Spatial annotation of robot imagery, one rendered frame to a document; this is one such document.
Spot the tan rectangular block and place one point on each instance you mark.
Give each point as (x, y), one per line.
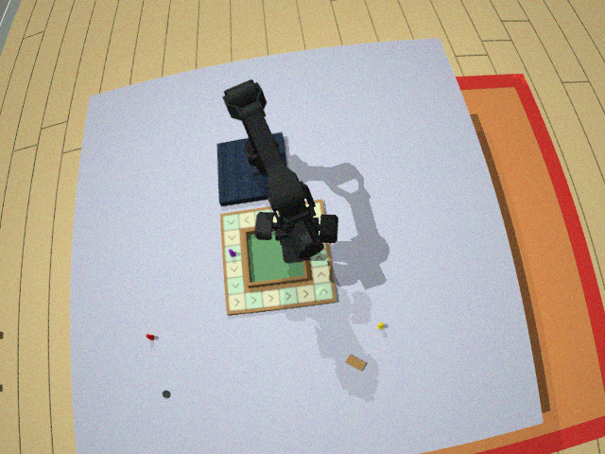
(355, 362)

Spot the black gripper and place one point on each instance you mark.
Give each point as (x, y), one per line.
(264, 224)

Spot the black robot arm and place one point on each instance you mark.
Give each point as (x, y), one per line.
(247, 102)

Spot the cream and green ring of arrow squares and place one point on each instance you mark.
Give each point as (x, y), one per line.
(265, 266)

